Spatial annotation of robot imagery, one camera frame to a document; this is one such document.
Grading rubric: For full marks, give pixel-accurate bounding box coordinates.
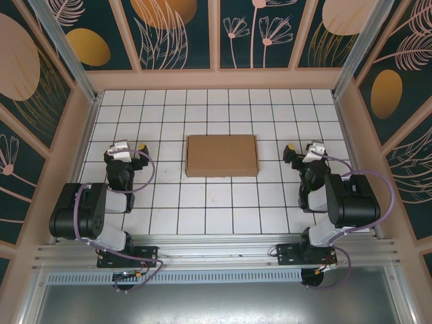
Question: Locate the aluminium mounting rail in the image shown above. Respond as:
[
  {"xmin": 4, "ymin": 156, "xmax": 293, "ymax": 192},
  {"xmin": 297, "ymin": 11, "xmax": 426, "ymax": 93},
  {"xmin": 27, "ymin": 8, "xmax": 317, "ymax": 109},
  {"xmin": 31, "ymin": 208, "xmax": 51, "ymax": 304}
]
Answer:
[{"xmin": 32, "ymin": 234, "xmax": 404, "ymax": 271}]

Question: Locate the slotted grey cable duct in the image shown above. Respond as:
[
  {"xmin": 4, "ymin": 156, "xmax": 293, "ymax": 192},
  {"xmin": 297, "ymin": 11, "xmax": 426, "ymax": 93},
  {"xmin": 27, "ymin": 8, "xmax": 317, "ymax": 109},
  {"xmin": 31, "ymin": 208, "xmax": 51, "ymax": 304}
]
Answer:
[{"xmin": 47, "ymin": 269, "xmax": 304, "ymax": 285}]

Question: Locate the small circuit board with wires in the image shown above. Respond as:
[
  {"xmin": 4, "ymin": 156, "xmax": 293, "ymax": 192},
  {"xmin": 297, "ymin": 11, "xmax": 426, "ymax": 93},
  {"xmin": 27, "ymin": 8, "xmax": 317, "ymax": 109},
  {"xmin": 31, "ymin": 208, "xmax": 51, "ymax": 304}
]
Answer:
[{"xmin": 112, "ymin": 269, "xmax": 145, "ymax": 281}]

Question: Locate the brown cardboard paper box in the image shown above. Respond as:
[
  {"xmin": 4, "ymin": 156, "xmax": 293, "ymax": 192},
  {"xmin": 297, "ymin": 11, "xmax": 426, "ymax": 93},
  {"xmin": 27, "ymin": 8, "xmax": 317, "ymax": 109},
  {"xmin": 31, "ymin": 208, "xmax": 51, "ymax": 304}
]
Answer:
[{"xmin": 184, "ymin": 134, "xmax": 261, "ymax": 179}]

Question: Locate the shiny metal sheet panel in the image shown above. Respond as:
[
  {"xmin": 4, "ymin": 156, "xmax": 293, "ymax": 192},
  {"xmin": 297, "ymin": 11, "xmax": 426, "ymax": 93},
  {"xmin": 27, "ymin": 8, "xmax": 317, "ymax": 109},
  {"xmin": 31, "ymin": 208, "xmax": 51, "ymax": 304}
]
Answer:
[{"xmin": 20, "ymin": 266, "xmax": 416, "ymax": 324}]

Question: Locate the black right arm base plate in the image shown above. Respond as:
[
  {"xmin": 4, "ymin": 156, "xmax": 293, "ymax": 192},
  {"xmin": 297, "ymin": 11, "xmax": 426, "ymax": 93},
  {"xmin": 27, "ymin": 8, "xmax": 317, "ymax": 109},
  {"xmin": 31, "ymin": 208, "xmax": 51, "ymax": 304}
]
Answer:
[{"xmin": 275, "ymin": 242, "xmax": 338, "ymax": 268}]

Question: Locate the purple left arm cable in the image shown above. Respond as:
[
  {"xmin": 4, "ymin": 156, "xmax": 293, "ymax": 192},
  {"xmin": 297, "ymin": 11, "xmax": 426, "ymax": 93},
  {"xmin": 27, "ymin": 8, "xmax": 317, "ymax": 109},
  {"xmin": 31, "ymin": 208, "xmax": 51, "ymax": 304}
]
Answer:
[{"xmin": 72, "ymin": 150, "xmax": 165, "ymax": 295}]

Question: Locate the aluminium frame post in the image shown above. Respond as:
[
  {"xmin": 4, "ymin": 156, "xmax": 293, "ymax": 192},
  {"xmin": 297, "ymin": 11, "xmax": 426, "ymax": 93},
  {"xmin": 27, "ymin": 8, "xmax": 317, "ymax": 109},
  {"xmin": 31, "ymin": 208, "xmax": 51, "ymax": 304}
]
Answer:
[
  {"xmin": 28, "ymin": 0, "xmax": 103, "ymax": 106},
  {"xmin": 331, "ymin": 0, "xmax": 406, "ymax": 99}
]

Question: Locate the small yellow wire connector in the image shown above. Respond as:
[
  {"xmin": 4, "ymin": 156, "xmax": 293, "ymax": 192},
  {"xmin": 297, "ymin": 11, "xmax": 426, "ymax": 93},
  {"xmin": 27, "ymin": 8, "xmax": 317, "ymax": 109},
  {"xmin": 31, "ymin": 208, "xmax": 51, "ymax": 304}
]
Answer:
[{"xmin": 315, "ymin": 262, "xmax": 338, "ymax": 275}]

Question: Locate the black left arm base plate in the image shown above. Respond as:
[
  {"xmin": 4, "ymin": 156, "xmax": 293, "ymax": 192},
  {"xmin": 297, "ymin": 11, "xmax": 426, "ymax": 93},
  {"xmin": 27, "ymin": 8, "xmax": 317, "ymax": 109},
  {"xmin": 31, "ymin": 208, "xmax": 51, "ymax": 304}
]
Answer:
[{"xmin": 97, "ymin": 244, "xmax": 159, "ymax": 269}]

